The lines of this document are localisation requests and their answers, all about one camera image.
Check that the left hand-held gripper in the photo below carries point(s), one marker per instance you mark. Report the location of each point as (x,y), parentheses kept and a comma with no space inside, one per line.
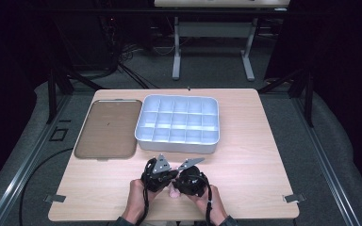
(157,180)

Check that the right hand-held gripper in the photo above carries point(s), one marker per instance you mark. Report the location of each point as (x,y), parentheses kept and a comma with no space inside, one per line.
(191,183)

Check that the pink sock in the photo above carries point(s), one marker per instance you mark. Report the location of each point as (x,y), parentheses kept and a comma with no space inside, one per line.
(174,193)

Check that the person's left hand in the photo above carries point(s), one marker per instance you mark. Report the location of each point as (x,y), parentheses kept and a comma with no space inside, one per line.
(136,201)

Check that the person's right hand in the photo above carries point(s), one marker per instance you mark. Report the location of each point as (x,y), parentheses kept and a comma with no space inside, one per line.
(212,207)

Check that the white compartment storage box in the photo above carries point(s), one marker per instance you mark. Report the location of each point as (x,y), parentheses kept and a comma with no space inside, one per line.
(176,147)

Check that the brown translucent lid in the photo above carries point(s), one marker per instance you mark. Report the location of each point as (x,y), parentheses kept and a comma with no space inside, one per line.
(106,132)

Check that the black metal stand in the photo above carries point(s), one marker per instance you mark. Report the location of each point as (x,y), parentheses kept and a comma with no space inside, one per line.
(52,94)
(309,97)

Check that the white-legged background table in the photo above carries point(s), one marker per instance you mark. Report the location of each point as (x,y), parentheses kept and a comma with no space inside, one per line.
(213,29)

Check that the grey metal table bracket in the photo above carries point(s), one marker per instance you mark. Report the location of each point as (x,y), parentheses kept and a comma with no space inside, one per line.
(55,198)
(294,198)

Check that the aluminium floor rail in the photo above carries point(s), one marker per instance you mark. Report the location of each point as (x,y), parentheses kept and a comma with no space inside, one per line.
(28,163)
(323,163)

